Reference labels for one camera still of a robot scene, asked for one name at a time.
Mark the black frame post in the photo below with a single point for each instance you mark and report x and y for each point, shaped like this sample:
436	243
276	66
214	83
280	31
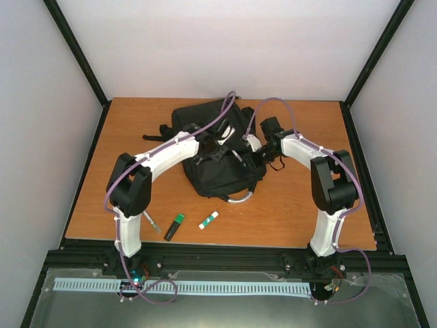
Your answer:
68	35
381	45

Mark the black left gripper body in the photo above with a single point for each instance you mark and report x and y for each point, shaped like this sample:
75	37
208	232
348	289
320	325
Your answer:
215	155

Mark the light blue cable duct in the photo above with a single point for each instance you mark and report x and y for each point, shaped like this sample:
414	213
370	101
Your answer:
187	288

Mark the green highlighter marker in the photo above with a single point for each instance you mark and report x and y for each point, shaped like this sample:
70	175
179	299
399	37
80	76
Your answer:
174	227

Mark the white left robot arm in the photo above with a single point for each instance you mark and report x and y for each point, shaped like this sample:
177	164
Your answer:
130	185

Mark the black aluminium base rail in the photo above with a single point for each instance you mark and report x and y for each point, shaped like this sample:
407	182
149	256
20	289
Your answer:
158	259

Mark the left black frame post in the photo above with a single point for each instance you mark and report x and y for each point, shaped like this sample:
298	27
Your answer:
68	35

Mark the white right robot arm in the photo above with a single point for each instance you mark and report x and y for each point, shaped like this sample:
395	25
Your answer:
334	185

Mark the silver pen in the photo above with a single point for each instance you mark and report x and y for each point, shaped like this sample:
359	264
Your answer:
152	222

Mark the black student backpack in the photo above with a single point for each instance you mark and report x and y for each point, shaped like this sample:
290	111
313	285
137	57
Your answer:
217	170

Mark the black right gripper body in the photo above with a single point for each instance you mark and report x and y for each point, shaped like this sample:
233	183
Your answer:
263	159

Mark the white glue stick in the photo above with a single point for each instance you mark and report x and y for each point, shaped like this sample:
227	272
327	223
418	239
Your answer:
208	220

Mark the right black frame post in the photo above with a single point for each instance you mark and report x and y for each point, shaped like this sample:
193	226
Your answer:
381	45

